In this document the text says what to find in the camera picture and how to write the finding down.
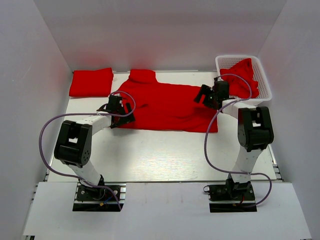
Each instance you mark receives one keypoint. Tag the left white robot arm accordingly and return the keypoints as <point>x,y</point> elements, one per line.
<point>74,143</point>

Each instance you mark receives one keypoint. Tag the red t shirts in basket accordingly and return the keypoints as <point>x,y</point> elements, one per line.
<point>238,87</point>

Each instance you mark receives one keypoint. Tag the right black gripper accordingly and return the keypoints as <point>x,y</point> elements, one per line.
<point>205,89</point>

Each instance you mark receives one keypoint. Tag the red t shirt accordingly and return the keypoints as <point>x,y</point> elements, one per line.
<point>91,83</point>
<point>164,106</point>

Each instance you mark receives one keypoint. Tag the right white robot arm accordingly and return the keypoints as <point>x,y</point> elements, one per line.
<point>254,127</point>

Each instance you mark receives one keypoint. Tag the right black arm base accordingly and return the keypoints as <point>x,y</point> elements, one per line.
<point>231,197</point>

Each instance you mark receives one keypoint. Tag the folded red t shirt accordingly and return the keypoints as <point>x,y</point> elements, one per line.
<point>91,83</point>

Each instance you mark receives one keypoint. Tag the white plastic basket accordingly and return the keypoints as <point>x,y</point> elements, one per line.
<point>228,61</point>

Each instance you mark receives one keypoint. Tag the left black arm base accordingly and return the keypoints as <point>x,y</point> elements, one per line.
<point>88,199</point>

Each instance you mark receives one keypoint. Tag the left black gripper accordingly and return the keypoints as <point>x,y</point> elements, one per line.
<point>126,119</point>

